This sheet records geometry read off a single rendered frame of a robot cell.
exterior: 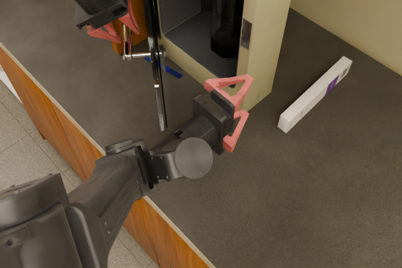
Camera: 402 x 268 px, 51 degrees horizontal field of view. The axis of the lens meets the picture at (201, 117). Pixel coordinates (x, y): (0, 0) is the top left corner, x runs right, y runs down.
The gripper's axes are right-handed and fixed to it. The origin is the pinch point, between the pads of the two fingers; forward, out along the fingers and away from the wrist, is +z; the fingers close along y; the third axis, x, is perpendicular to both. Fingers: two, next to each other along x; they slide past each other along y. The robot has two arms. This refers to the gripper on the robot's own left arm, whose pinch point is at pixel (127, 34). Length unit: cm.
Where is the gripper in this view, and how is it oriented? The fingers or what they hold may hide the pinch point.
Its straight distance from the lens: 84.8
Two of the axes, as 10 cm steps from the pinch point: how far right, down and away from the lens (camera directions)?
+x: 1.3, 8.1, -5.8
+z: 4.3, 4.8, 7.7
